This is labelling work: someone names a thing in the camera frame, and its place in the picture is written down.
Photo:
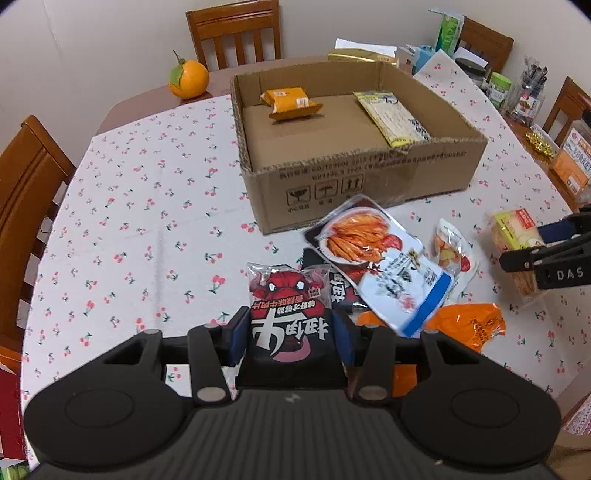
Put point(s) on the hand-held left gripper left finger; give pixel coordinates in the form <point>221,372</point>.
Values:
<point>238,333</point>

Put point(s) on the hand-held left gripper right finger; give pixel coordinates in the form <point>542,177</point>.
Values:
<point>344,337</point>

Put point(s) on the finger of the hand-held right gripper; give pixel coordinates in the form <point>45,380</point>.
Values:
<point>565,227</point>
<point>526,258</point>

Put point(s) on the yellow cracker packet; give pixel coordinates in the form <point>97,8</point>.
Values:
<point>512,228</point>

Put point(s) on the black red snack packet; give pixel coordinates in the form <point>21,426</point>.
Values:
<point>342,288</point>
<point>286,300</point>

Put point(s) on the small white fruit snack packet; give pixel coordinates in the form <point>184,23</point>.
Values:
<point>450,249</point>

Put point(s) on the orange foil snack bag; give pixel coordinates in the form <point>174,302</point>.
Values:
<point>466,323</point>

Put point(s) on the large white snack bag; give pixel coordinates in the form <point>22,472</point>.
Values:
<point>369,235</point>

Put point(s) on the cardboard box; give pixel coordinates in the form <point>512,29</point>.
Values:
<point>323,138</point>

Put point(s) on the orange label container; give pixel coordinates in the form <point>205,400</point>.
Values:
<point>572,161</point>

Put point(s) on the gold ornament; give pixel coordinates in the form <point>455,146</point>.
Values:
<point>540,144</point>

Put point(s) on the wooden chair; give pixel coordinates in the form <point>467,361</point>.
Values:
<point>489,41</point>
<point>572,101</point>
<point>27,175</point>
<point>231,18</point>

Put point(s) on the clear plastic container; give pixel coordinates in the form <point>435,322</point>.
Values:
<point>526,92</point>

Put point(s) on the green lid jar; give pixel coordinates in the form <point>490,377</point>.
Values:
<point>501,84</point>

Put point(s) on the black lid jar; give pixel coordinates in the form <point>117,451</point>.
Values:
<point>473,68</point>

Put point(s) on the yellow green noodle packet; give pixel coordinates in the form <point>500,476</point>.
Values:
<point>392,120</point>

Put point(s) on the light blue box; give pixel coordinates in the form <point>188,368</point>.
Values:
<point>425,57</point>

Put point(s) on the green white carton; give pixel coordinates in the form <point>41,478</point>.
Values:
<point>448,32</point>

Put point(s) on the small white box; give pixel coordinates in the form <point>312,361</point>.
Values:
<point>405,56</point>

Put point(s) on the small orange snack packet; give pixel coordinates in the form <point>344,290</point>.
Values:
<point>288,104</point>

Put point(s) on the red box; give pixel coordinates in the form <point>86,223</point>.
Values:
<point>10,410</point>

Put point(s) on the orange fruit with leaf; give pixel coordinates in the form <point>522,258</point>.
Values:
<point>189,78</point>

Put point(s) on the gold tissue pack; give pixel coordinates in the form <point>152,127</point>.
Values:
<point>355,56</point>

